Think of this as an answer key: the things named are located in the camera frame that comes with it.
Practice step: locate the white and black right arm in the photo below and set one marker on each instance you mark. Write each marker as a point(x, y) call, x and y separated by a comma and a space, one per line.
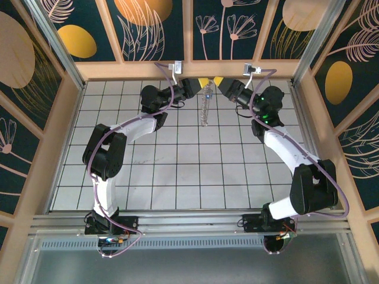
point(284, 148)

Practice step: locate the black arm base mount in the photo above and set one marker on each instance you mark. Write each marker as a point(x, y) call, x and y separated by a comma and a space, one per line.
point(250, 225)
point(130, 223)

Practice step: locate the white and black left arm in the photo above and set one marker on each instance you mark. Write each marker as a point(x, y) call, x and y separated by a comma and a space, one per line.
point(133, 130)

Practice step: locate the aluminium frame post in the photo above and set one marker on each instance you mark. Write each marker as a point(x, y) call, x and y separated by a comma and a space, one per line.
point(53, 38)
point(315, 41)

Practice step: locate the grey metal panel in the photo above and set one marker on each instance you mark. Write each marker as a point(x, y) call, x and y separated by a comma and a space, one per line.
point(189, 266)

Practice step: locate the small circuit board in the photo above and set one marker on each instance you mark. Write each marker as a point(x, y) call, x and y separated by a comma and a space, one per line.
point(114, 240)
point(285, 235)

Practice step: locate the aluminium front rail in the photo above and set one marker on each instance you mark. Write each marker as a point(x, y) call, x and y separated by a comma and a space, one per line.
point(192, 225)

